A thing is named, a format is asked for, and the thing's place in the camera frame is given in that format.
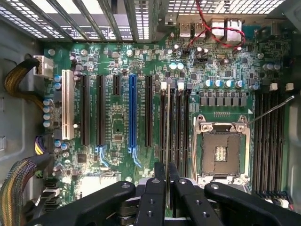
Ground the white power connector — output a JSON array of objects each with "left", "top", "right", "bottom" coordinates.
[{"left": 33, "top": 55, "right": 55, "bottom": 80}]

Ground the grey metal PC case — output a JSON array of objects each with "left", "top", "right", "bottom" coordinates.
[{"left": 0, "top": 0, "right": 301, "bottom": 226}]

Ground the blue expansion slot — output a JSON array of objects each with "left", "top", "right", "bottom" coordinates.
[{"left": 128, "top": 74, "right": 138, "bottom": 149}]

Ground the long black expansion slot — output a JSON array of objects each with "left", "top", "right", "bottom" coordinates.
[
  {"left": 144, "top": 75, "right": 154, "bottom": 147},
  {"left": 80, "top": 74, "right": 91, "bottom": 146},
  {"left": 96, "top": 74, "right": 106, "bottom": 146}
]

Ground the silver USB port block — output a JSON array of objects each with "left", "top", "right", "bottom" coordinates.
[{"left": 179, "top": 20, "right": 208, "bottom": 39}]

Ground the metal locking lever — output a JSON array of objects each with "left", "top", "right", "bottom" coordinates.
[{"left": 248, "top": 95, "right": 295, "bottom": 126}]

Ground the green PC motherboard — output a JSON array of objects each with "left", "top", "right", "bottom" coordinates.
[{"left": 43, "top": 21, "right": 295, "bottom": 218}]

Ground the yellow black power cable bundle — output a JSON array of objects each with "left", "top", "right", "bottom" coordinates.
[{"left": 3, "top": 58, "right": 46, "bottom": 112}]

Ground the braided multicolour cable bundle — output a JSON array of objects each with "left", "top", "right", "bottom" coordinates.
[{"left": 0, "top": 158, "right": 52, "bottom": 226}]

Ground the silver network port block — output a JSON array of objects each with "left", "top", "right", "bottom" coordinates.
[{"left": 210, "top": 17, "right": 243, "bottom": 43}]

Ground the white PCI expansion slot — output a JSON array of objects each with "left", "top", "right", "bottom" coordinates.
[{"left": 61, "top": 69, "right": 77, "bottom": 141}]

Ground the red and black twisted wire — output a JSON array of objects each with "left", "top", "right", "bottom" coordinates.
[{"left": 182, "top": 0, "right": 246, "bottom": 54}]

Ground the short black expansion slot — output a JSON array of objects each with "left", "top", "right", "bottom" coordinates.
[{"left": 112, "top": 75, "right": 121, "bottom": 96}]

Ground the black SATA port block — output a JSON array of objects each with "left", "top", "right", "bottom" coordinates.
[{"left": 42, "top": 180, "right": 61, "bottom": 214}]

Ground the silver CPU socket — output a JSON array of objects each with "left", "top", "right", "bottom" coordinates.
[{"left": 191, "top": 113, "right": 252, "bottom": 189}]

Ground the yellow purple wire bundle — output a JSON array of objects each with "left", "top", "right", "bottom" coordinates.
[{"left": 34, "top": 135, "right": 50, "bottom": 156}]

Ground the black RAM slot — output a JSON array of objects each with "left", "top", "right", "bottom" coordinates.
[
  {"left": 175, "top": 81, "right": 185, "bottom": 176},
  {"left": 261, "top": 90, "right": 270, "bottom": 197},
  {"left": 159, "top": 81, "right": 167, "bottom": 165},
  {"left": 269, "top": 82, "right": 278, "bottom": 198},
  {"left": 254, "top": 90, "right": 263, "bottom": 196},
  {"left": 169, "top": 82, "right": 176, "bottom": 167},
  {"left": 183, "top": 89, "right": 191, "bottom": 177},
  {"left": 276, "top": 90, "right": 286, "bottom": 200}
]

